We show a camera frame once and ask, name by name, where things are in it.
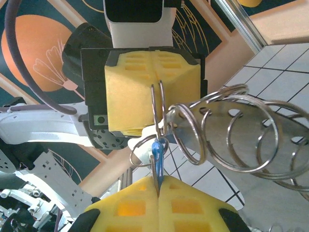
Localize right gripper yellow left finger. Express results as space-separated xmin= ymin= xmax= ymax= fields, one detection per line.
xmin=73 ymin=175 xmax=160 ymax=232

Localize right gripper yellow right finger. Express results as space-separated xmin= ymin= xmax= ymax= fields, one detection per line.
xmin=158 ymin=175 xmax=252 ymax=232

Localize large steel split keyring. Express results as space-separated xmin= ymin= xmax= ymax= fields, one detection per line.
xmin=150 ymin=81 xmax=168 ymax=142

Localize small blue capsule object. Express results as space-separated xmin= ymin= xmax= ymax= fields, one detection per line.
xmin=126 ymin=113 xmax=176 ymax=196

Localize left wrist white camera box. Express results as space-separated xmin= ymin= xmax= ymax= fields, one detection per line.
xmin=103 ymin=0 xmax=184 ymax=49

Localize left aluminium corner post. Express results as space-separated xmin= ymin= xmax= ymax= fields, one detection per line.
xmin=210 ymin=0 xmax=268 ymax=54

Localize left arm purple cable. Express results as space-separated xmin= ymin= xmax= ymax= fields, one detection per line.
xmin=4 ymin=0 xmax=78 ymax=116

